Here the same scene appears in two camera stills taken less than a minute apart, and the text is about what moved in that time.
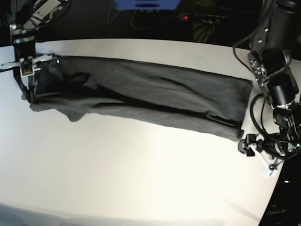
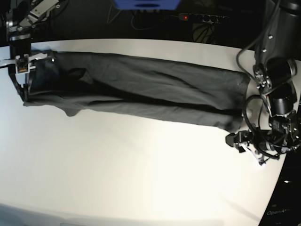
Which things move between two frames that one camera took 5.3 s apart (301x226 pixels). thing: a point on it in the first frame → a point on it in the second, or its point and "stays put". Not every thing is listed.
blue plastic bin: [147, 5] stays put
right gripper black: [23, 49] → [19, 47]
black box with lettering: [284, 207] stays put
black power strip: [201, 18] stays put
